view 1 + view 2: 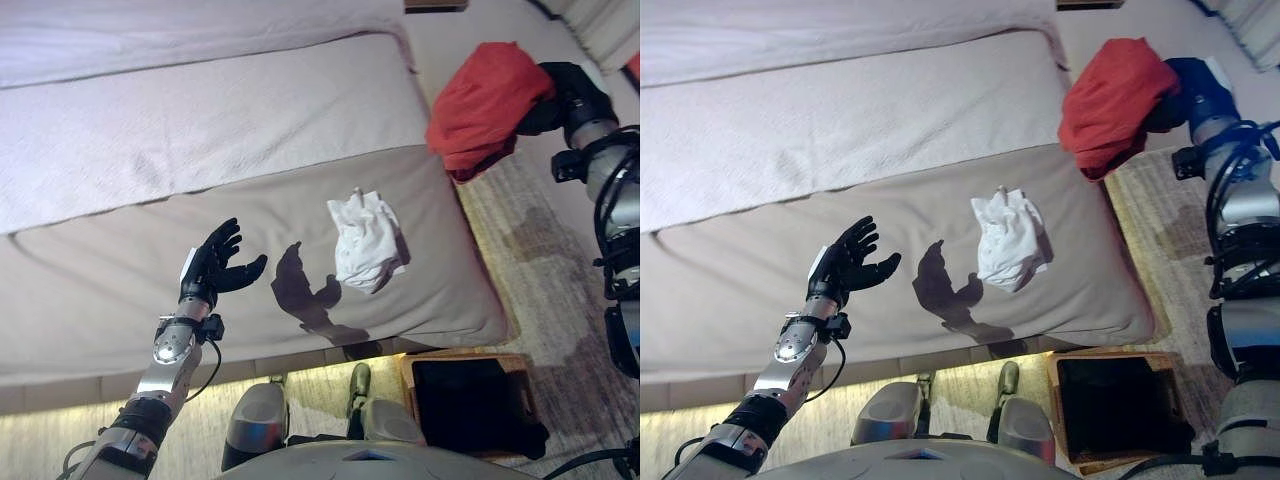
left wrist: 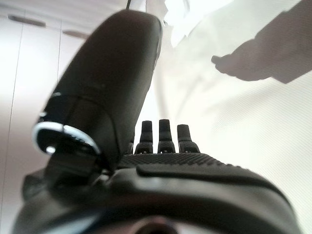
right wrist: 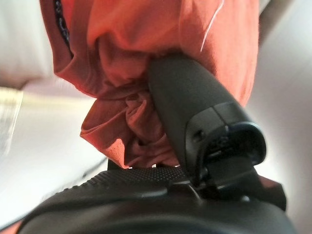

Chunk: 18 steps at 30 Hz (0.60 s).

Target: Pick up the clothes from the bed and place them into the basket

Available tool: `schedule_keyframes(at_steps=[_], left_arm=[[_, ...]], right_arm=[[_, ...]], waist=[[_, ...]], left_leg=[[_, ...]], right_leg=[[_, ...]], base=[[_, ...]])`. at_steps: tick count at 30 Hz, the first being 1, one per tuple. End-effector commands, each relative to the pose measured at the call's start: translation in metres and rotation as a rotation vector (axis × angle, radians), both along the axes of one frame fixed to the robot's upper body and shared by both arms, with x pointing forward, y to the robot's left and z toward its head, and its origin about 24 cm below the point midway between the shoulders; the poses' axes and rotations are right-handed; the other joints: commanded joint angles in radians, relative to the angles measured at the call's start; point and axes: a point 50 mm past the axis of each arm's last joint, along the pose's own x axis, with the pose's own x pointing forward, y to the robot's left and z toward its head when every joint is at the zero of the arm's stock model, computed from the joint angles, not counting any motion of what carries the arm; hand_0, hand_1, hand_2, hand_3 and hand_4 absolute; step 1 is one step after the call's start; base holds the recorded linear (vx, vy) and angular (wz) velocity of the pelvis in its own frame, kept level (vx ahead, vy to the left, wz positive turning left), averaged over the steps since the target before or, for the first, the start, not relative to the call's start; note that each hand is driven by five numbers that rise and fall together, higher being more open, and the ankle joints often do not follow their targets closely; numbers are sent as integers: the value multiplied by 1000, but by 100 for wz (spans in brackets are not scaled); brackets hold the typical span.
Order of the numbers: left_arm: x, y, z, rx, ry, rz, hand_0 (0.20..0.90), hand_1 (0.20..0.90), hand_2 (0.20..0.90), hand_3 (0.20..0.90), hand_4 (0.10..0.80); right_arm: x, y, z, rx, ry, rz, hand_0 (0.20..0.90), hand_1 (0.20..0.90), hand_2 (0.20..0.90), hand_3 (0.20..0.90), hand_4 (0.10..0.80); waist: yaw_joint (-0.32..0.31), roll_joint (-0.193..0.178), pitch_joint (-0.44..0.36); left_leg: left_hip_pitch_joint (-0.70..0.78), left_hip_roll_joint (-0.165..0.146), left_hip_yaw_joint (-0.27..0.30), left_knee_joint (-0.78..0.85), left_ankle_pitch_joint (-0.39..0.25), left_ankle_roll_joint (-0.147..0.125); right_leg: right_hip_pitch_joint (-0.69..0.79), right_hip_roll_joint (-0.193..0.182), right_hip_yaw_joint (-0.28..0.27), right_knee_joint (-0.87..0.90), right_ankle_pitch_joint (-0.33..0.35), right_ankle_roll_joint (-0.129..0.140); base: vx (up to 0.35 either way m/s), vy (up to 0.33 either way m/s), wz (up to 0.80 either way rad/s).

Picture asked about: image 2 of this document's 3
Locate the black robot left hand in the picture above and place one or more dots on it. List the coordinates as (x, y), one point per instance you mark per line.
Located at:
(109, 73)

